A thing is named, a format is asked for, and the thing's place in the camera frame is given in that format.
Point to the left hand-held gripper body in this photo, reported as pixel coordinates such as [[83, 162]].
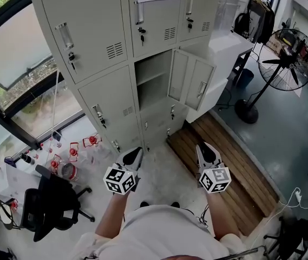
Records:
[[121, 181]]

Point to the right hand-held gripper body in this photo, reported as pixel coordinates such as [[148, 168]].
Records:
[[214, 179]]

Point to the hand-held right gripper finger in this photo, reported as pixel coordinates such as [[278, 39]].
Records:
[[216, 156], [201, 158]]

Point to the locker door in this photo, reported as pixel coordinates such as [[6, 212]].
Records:
[[194, 83]]

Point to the grey metal locker cabinet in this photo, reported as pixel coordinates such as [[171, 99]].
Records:
[[94, 23]]

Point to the person's right forearm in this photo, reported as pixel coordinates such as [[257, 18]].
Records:
[[221, 215]]

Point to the person's left forearm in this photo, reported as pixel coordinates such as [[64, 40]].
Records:
[[111, 215]]

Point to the black keys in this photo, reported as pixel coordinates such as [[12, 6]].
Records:
[[142, 38], [72, 57], [189, 25]]

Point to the wooden slat platform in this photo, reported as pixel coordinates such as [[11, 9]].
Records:
[[240, 177]]

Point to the person's black left shoe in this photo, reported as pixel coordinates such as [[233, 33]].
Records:
[[144, 204]]

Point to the person's black shoe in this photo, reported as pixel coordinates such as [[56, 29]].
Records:
[[175, 204], [144, 204]]

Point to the red-capped glass bottle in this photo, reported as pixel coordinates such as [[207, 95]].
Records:
[[73, 152], [91, 141], [55, 164]]

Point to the person's black right shoe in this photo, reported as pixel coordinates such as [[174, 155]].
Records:
[[175, 204]]

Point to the large clear glass jar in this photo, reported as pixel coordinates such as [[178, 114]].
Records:
[[68, 171]]

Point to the person's white shirt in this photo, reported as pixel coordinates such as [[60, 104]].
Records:
[[159, 234]]

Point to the black office chair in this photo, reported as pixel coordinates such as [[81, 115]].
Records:
[[51, 199]]

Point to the blue bin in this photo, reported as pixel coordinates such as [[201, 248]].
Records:
[[245, 77]]

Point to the white power strip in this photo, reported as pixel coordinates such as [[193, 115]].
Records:
[[298, 195]]

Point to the black cylindrical bottle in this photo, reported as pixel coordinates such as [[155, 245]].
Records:
[[27, 159]]

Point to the black swivel chair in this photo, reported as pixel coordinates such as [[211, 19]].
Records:
[[294, 231]]

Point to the white counter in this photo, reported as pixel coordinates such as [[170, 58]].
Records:
[[224, 53]]

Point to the white paper-covered desk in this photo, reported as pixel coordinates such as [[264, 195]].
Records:
[[15, 177]]

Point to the blue cloth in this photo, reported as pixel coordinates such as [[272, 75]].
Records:
[[9, 161]]

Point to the black standing fan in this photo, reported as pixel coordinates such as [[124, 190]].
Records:
[[286, 61]]

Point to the dark clothes on rack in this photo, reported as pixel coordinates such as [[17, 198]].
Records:
[[262, 20]]

